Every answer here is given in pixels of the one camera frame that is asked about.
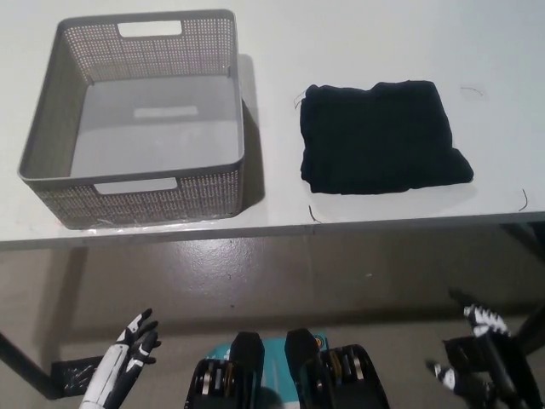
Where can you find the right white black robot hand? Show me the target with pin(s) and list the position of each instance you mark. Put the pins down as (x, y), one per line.
(485, 319)

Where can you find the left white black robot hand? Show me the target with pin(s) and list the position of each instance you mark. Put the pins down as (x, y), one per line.
(110, 366)

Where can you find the black t-shirt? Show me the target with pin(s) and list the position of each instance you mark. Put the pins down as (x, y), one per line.
(379, 136)

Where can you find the left black ribbed robot block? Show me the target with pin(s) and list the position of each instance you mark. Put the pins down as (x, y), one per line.
(247, 353)

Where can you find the black ribbed robot block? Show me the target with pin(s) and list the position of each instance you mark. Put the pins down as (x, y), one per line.
(247, 353)
(306, 353)

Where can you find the right black ribbed robot block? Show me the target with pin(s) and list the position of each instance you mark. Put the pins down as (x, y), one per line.
(306, 353)

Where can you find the grey perforated plastic basket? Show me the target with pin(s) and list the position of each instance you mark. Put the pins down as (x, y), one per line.
(140, 123)

